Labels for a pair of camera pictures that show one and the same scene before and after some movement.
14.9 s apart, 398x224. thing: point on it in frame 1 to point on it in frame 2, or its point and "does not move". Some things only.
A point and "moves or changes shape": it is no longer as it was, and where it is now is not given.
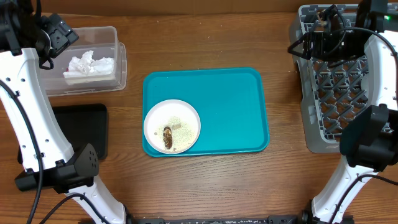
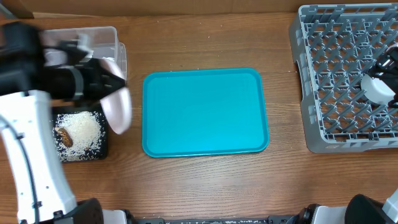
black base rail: x=279 y=219 does not move
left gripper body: x=61 y=35 to x=73 y=84
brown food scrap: x=167 y=137 moves or changes shape
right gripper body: x=351 y=48 to x=390 y=75
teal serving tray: x=230 y=103 does not move
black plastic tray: x=82 y=124 does not move
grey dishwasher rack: x=329 y=93 does not move
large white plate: x=172 y=126 to x=117 y=107
